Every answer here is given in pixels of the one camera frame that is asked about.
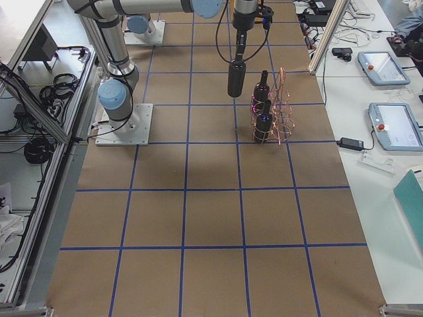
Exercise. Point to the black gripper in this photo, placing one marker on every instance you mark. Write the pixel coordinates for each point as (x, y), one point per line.
(244, 20)

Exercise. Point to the dark wine bottle carried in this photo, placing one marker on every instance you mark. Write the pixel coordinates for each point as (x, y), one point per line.
(236, 76)

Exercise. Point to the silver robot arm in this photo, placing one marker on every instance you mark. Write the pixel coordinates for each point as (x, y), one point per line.
(116, 93)

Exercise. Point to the dark wine bottle rear basket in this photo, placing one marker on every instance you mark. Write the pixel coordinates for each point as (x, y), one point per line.
(261, 91)

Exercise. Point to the dark wine bottle basket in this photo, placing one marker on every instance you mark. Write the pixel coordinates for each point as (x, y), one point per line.
(263, 123)
(261, 91)

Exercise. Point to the dark wine bottle front basket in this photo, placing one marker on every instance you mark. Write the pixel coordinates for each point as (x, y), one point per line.
(263, 123)

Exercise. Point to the far teach pendant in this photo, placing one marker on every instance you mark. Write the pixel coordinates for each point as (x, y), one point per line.
(382, 68)

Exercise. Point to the teach pendant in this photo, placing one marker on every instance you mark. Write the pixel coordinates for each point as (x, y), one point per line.
(395, 126)
(382, 68)

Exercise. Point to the black power adapter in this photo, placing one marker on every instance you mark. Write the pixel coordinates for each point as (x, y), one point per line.
(352, 144)

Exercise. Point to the near teach pendant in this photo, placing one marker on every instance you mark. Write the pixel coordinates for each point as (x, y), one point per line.
(395, 126)

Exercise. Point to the teal board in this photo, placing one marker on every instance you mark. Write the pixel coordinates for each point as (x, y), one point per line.
(408, 192)

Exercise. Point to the copper wire bottle basket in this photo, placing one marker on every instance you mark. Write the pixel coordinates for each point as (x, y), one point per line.
(282, 124)

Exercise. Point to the aluminium frame post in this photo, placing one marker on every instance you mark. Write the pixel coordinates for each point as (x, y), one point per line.
(334, 20)

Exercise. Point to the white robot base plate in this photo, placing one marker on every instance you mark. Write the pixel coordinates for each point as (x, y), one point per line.
(135, 132)

